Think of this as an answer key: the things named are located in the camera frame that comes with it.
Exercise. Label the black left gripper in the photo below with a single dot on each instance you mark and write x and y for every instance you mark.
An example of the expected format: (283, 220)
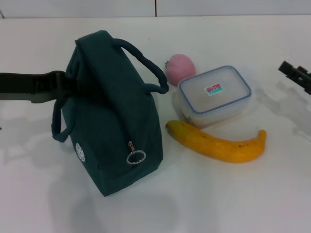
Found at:
(22, 85)

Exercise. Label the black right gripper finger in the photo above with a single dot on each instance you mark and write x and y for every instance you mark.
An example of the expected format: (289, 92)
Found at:
(286, 68)
(306, 72)

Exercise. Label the dark teal fabric lunch bag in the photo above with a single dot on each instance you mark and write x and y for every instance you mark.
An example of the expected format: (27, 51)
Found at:
(109, 109)

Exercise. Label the clear plastic blue-rimmed food container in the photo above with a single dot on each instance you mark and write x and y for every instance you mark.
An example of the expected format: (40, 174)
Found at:
(213, 97)

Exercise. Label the yellow banana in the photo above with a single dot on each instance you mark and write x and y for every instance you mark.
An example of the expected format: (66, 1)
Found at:
(218, 148)

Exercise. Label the pink toy peach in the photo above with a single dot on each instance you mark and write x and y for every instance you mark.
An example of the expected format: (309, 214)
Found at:
(181, 69)

